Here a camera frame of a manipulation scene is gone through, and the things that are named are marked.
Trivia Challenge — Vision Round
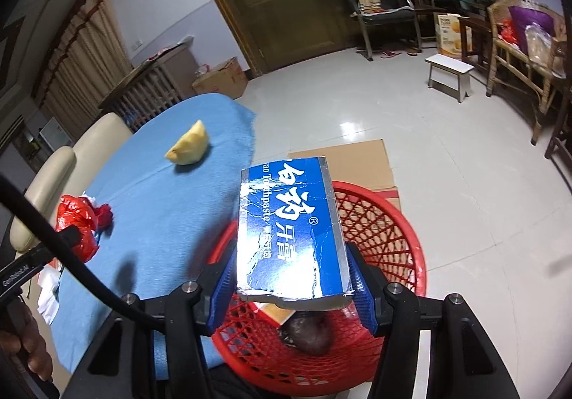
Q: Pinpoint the blue tablecloth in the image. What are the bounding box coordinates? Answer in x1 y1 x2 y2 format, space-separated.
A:
47 94 257 375

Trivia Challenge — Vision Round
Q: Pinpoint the dark round fruit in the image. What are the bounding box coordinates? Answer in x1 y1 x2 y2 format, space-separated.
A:
279 311 335 356

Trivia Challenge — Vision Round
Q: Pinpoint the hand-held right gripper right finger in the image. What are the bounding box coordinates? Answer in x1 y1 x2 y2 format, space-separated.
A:
346 242 521 399

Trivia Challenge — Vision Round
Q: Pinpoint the brown cardboard piece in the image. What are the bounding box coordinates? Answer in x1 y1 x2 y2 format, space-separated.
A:
257 301 296 328

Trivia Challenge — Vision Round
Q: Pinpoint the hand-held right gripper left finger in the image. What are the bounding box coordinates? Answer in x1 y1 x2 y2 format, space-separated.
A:
58 240 240 399

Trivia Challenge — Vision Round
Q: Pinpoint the purple cushion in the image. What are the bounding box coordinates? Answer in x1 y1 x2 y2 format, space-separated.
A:
508 6 561 42

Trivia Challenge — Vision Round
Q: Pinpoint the white framed board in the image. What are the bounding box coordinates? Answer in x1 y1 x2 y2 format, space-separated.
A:
38 117 73 152

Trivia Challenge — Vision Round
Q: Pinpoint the yellow fruit peel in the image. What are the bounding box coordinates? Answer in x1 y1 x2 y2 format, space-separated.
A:
164 119 211 166

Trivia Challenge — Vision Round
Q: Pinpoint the beige striped curtain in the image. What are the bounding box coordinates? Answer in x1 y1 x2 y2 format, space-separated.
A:
31 0 132 132

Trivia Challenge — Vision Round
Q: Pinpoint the wooden slatted crib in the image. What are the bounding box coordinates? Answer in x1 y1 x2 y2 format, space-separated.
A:
99 36 201 132

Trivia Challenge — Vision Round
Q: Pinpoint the black cable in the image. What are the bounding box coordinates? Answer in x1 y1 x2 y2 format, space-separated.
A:
0 176 168 330

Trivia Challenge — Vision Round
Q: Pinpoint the black armchair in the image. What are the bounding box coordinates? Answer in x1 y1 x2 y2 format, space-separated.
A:
334 0 423 62

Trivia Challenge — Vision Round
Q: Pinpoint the small white stool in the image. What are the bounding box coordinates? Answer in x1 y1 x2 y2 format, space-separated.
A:
424 54 474 104

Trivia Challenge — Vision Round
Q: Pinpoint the flat cardboard sheet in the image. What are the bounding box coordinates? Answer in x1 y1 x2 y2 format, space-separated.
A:
286 139 400 212

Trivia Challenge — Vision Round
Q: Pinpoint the person's left hand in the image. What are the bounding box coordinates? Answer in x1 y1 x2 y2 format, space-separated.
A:
0 303 54 382

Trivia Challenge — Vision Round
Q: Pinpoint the white paper scrap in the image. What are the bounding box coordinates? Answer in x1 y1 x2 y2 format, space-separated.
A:
36 267 62 325

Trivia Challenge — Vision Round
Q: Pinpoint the blue toothpaste box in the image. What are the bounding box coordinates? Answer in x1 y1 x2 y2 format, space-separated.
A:
235 155 355 310

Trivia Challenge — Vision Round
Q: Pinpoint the dark wooden chair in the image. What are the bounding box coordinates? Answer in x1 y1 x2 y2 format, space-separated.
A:
545 82 572 167

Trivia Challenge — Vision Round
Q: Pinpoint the clear plastic bag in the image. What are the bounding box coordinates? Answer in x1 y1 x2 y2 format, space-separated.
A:
525 23 557 69

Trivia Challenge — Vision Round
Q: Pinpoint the wicker chair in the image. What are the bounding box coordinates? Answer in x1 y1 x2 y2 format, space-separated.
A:
486 0 568 145

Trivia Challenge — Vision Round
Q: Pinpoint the small red bag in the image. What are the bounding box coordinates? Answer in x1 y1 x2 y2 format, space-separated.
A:
500 21 519 46

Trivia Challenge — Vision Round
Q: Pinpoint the wooden double door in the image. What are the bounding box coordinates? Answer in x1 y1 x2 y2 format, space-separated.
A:
176 0 414 78

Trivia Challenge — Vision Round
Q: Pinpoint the red plastic bag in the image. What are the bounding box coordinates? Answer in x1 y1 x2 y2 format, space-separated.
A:
56 194 112 263

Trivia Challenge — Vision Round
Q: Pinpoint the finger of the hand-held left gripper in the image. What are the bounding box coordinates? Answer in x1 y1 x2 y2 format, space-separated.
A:
42 225 82 263

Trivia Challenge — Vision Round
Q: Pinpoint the orange printed carton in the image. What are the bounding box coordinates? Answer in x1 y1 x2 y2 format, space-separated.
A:
434 12 473 58

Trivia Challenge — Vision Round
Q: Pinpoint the cream leather chair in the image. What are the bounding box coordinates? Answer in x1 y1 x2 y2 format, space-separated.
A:
74 113 135 167
10 146 78 253

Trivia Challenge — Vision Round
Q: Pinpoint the red plastic basket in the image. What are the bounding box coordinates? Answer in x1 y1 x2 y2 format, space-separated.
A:
208 181 427 397

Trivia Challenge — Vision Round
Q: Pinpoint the brown cardboard box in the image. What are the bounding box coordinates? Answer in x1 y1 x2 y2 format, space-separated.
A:
192 56 248 99

